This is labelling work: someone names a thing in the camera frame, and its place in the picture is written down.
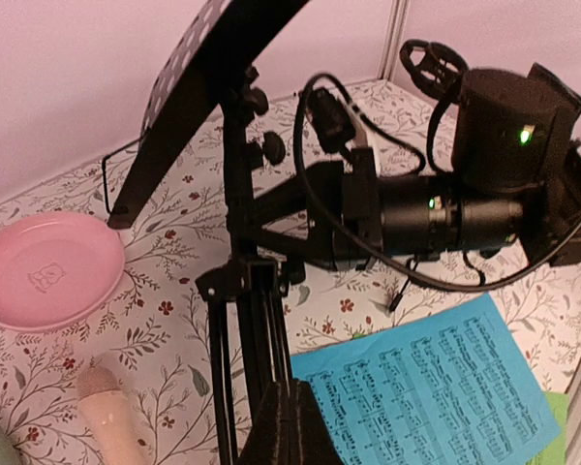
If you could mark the blue sheet music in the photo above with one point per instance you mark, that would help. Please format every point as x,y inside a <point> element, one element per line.
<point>452,388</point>

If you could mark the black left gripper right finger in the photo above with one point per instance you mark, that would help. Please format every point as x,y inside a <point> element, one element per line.
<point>310,441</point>

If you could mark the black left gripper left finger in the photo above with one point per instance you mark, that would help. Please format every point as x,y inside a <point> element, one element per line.
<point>268,441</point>

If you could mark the pink plate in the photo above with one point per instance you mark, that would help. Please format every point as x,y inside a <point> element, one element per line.
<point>55,269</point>

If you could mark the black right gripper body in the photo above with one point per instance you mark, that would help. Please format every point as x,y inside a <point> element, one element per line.
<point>411,215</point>

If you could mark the aluminium right corner post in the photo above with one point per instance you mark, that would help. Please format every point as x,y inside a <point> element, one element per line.
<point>393,38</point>

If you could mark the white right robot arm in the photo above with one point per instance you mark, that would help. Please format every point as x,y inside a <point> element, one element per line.
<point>515,175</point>

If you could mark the black tripod shock-mount stand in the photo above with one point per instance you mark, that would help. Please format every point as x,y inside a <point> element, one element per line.
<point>433,67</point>

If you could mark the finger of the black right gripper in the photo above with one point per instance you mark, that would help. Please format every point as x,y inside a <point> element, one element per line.
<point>277,203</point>
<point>314,251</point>

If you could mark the pink toy microphone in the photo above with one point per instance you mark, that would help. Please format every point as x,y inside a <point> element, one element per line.
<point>106,409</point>

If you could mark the green sheet music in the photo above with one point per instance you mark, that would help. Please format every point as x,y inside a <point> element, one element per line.
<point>555,452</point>

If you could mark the black music stand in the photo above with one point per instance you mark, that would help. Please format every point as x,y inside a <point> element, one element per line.
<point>211,68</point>

